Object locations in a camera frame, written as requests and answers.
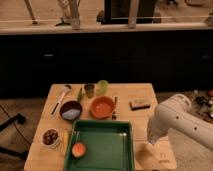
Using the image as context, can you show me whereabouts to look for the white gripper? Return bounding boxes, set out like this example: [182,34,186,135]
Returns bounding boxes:
[147,115,168,145]

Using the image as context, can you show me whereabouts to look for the red orange bowl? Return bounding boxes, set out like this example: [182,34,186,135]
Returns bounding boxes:
[90,96,115,119]

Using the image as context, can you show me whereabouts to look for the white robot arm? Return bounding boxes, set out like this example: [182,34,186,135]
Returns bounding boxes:
[147,94,213,150]

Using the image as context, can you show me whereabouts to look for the white bowl with dark fruit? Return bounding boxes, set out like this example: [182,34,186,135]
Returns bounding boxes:
[41,129,60,148]

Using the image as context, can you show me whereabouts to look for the yellow black sponge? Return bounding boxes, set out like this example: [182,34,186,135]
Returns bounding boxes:
[129,99,151,111]

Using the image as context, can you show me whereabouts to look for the green plastic tray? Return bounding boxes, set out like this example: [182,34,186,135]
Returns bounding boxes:
[63,120,135,171]

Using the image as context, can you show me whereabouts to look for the light green cup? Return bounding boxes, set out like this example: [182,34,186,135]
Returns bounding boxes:
[96,80,108,96]

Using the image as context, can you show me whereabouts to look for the small dark cup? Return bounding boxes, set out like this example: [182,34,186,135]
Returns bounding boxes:
[84,83,95,98]

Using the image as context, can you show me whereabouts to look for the orange fruit in tray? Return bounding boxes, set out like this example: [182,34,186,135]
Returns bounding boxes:
[71,142,86,158]

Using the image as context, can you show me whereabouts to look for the dark cabinet on counter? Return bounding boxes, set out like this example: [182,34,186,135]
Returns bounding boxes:
[96,0,161,24]

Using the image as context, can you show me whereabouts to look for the black stand legs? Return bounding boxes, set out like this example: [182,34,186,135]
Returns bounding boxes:
[0,114,29,161]

